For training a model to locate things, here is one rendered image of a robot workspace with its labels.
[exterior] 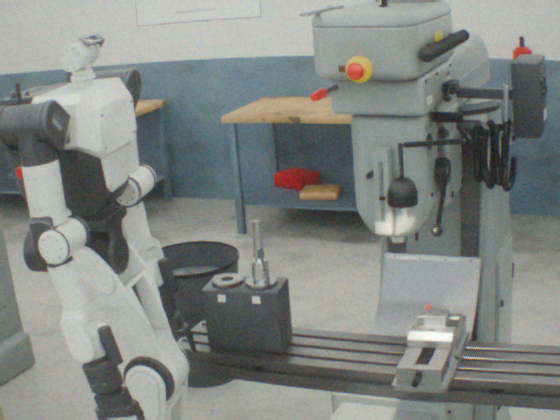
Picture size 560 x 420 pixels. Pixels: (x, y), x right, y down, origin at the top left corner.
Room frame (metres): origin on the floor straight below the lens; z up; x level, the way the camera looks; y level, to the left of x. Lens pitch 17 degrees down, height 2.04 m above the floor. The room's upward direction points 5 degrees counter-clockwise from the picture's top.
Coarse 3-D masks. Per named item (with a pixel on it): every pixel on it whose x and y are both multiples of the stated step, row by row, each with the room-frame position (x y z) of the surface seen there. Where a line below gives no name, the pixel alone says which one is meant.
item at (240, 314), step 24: (216, 288) 2.29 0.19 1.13; (240, 288) 2.27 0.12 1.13; (264, 288) 2.25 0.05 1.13; (288, 288) 2.32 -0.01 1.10; (216, 312) 2.27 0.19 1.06; (240, 312) 2.25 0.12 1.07; (264, 312) 2.23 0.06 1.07; (288, 312) 2.31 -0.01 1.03; (216, 336) 2.27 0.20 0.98; (240, 336) 2.25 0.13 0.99; (264, 336) 2.23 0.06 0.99; (288, 336) 2.29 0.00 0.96
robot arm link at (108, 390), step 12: (96, 384) 1.77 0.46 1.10; (108, 384) 1.77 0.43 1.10; (120, 384) 1.79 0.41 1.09; (96, 396) 1.79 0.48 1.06; (108, 396) 1.78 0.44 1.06; (120, 396) 1.78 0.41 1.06; (96, 408) 1.81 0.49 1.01; (108, 408) 1.78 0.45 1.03; (120, 408) 1.78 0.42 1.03; (132, 408) 1.78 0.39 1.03
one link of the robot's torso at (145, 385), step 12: (132, 372) 1.94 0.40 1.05; (144, 372) 1.93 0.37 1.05; (156, 372) 1.93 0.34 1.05; (132, 384) 1.93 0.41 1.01; (144, 384) 1.92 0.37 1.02; (156, 384) 1.92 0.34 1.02; (132, 396) 1.95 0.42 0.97; (144, 396) 1.92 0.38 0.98; (156, 396) 1.92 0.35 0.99; (180, 396) 2.04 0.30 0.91; (144, 408) 1.93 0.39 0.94; (156, 408) 1.92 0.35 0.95; (168, 408) 1.95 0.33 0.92; (180, 408) 2.05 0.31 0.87
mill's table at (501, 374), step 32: (224, 352) 2.25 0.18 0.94; (256, 352) 2.24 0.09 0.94; (288, 352) 2.22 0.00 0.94; (320, 352) 2.20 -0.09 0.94; (352, 352) 2.18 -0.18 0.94; (384, 352) 2.16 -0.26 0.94; (480, 352) 2.07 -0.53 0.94; (512, 352) 2.05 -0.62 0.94; (544, 352) 2.02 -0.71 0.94; (288, 384) 2.15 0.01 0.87; (320, 384) 2.11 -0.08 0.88; (352, 384) 2.07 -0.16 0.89; (384, 384) 2.04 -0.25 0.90; (480, 384) 1.92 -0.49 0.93; (512, 384) 1.88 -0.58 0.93; (544, 384) 1.84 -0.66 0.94
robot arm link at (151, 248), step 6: (150, 240) 2.27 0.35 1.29; (156, 240) 2.31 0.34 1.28; (132, 246) 2.25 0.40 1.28; (138, 246) 2.25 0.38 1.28; (144, 246) 2.25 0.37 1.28; (150, 246) 2.26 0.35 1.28; (156, 246) 2.29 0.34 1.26; (144, 252) 2.32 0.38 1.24; (150, 252) 2.31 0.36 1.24; (156, 252) 2.31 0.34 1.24; (162, 252) 2.32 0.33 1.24; (144, 258) 2.32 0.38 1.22; (156, 258) 2.31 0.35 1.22
